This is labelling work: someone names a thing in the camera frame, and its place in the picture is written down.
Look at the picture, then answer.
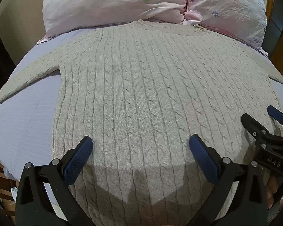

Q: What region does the pink floral pillow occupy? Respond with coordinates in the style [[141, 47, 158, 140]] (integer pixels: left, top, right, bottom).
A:
[[183, 0, 267, 52], [36, 0, 191, 45]]

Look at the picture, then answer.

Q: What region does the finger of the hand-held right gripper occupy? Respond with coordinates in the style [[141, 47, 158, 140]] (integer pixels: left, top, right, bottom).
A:
[[267, 105, 283, 137], [241, 113, 274, 144]]

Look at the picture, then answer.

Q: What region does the beige cable-knit sweater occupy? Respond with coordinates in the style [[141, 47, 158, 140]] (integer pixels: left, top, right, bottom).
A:
[[0, 20, 283, 226]]

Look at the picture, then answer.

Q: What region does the wooden bed frame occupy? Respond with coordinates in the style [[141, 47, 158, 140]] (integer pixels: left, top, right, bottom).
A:
[[265, 0, 283, 76]]

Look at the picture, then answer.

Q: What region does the lavender bed sheet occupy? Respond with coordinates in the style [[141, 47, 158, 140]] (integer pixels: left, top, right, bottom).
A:
[[0, 22, 283, 226]]

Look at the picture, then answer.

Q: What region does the person's right hand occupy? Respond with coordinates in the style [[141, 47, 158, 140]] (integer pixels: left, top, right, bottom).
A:
[[265, 175, 283, 210]]

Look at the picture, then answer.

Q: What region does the wooden slatted chair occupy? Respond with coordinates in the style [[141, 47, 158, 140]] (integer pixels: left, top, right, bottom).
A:
[[0, 149, 17, 218]]

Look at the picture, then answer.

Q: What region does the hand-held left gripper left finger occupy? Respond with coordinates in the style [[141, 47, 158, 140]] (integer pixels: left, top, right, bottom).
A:
[[15, 136, 94, 226]]

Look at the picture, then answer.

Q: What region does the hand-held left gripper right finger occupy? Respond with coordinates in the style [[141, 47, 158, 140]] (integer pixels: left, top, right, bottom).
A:
[[189, 134, 268, 226]]

